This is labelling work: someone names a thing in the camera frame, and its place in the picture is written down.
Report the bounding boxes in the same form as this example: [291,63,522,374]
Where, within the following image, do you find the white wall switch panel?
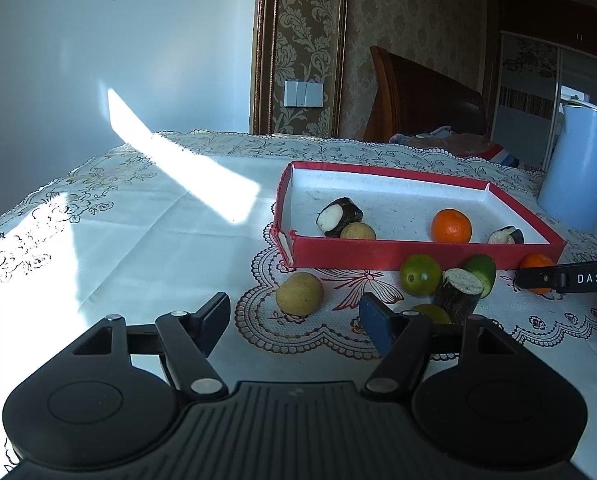
[283,80,323,108]

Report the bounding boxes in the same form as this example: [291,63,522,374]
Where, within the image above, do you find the orange mandarin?
[515,254,556,295]
[431,209,472,244]

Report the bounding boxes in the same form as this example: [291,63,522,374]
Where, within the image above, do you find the dark sugarcane piece tall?
[433,268,484,324]

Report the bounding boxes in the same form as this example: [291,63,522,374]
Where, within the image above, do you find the floral lace tablecloth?
[0,129,597,480]

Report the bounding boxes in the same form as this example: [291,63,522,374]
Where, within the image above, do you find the green cucumber chunk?
[463,255,497,298]

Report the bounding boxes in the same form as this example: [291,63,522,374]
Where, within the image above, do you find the light blue electric kettle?
[538,100,597,233]

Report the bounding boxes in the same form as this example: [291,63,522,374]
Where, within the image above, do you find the tan longan fruit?
[340,222,377,240]
[276,272,325,316]

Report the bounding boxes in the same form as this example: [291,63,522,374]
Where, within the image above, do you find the green tomato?
[411,304,453,325]
[399,254,442,297]

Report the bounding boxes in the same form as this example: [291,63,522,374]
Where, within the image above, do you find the red shallow cardboard tray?
[270,162,565,270]

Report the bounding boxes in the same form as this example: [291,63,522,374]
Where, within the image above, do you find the wooden bed headboard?
[363,46,486,143]

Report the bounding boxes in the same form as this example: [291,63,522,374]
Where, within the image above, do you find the dark sugarcane piece round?
[316,197,364,237]

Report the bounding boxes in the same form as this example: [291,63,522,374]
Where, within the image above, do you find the sliding wardrobe doors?
[491,34,597,170]

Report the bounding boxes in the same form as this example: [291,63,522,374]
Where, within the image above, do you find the bedding pile on bed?
[389,126,520,167]

